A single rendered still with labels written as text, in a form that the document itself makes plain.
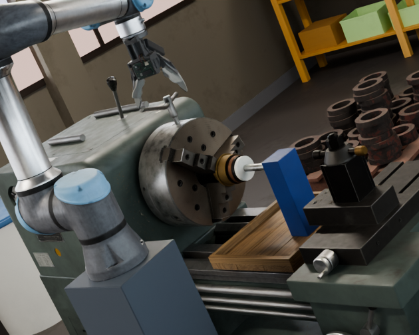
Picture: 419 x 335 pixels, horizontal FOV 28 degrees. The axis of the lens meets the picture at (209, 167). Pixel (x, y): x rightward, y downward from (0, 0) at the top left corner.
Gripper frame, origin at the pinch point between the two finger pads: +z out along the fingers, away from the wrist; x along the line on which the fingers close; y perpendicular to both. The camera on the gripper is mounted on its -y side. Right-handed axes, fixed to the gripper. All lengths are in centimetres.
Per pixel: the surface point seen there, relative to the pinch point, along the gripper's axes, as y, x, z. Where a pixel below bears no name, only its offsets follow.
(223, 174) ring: 8.2, 10.4, 23.6
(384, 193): 39, 53, 31
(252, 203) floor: -263, -58, 125
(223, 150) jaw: -4.8, 9.3, 20.5
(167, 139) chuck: 4.0, -2.0, 10.2
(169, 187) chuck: 11.4, -4.3, 21.6
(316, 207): 35, 37, 31
